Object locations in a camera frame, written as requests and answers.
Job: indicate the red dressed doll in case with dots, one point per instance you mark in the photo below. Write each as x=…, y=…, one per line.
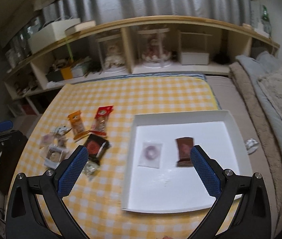
x=154, y=48

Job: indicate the silver grey snack packet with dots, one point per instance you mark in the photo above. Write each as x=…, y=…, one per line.
x=61, y=130

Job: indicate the tan fleece blanket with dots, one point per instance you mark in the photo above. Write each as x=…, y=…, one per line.
x=265, y=137

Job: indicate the dark red mooncake packet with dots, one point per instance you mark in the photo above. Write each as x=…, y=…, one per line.
x=96, y=147

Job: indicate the crumpled silver wrapper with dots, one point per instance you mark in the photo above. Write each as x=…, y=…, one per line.
x=251, y=145

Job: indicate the orange box in shelf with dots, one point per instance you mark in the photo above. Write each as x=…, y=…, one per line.
x=66, y=73

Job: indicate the green candy clear packet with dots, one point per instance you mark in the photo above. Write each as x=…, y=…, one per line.
x=90, y=169

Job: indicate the mooncake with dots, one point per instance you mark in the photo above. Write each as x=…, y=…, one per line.
x=53, y=155

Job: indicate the small white box in shelf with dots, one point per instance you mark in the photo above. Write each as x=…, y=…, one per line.
x=194, y=58

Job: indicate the green glass bottle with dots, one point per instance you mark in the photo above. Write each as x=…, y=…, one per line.
x=265, y=20

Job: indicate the cream dressed doll in case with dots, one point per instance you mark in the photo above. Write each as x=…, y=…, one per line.
x=111, y=53

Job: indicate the red snack stick packet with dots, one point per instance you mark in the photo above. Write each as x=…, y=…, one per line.
x=99, y=124

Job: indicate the grey blue blanket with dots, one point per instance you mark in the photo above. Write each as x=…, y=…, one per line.
x=257, y=68

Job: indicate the book on shelf top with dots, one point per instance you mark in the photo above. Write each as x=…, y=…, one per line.
x=79, y=27

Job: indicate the white storage box on shelf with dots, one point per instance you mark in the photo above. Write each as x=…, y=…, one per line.
x=50, y=33

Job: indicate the pink donut clear packet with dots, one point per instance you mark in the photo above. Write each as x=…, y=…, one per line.
x=47, y=140

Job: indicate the orange snack stick packet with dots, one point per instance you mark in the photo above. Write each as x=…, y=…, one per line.
x=77, y=126

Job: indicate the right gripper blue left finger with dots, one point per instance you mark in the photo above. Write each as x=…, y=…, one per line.
x=69, y=171

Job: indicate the wooden headboard shelf unit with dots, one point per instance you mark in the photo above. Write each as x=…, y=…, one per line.
x=135, y=45

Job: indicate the yellow white checkered blanket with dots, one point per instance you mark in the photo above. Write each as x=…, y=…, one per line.
x=95, y=203

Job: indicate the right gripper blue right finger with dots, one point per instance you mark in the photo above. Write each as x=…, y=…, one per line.
x=208, y=170

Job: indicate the purple donut clear packet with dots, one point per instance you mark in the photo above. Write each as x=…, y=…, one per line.
x=150, y=155

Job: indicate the white shallow cardboard box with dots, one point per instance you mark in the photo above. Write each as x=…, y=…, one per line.
x=159, y=176

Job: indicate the grey pleated curtain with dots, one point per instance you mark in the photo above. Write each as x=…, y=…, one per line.
x=104, y=11

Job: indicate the brown foil snack packet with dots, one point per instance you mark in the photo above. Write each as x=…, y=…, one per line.
x=184, y=145

